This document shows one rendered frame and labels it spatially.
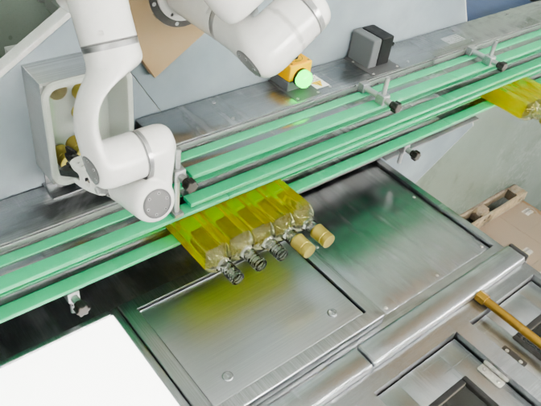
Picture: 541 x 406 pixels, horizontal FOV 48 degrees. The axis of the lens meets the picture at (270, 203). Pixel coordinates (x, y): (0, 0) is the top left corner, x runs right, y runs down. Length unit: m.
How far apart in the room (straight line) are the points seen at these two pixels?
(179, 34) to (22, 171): 0.42
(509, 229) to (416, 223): 3.89
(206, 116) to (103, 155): 0.50
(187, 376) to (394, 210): 0.79
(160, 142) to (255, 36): 0.23
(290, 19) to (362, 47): 0.66
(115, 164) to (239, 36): 0.30
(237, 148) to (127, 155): 0.44
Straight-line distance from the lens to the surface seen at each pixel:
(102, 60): 0.93
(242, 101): 1.45
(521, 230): 5.63
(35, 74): 1.17
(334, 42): 1.67
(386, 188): 1.79
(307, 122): 1.44
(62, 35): 1.21
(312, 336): 1.31
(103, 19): 0.92
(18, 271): 1.20
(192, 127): 1.34
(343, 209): 1.68
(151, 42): 1.27
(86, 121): 0.92
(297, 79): 1.49
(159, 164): 0.96
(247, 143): 1.34
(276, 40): 1.03
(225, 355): 1.26
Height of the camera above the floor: 1.76
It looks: 33 degrees down
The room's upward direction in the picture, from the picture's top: 132 degrees clockwise
